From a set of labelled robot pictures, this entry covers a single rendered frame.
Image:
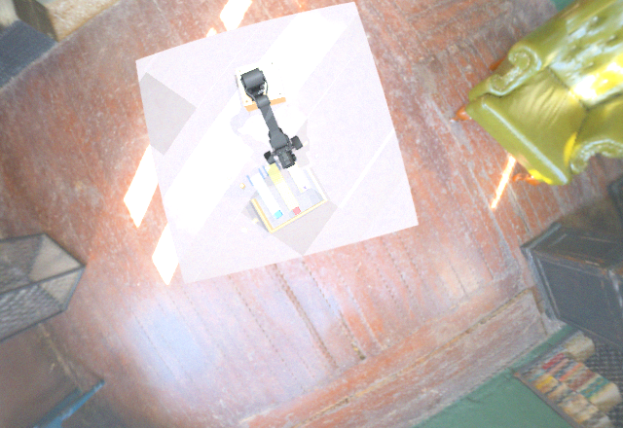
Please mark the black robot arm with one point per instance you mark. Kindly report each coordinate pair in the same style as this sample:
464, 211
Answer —
253, 83

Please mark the pale yellow flat strip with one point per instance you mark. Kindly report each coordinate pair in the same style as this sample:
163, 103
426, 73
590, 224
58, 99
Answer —
274, 173

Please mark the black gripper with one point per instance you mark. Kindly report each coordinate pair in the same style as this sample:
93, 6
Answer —
269, 156

